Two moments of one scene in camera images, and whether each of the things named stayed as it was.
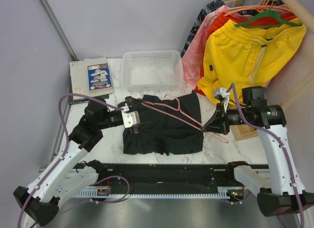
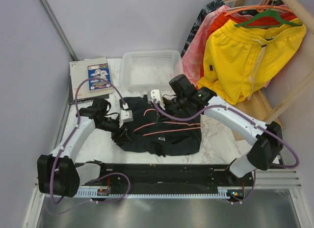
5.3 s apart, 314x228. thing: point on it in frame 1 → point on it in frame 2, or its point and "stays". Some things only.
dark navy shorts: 174,126 stays
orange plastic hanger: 260,8 stays
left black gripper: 130,100 → 122,137
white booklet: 79,77 stays
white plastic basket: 151,70 stays
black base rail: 165,180 stays
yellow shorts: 236,58 stays
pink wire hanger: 209,134 → 170,122
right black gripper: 219,123 → 166,109
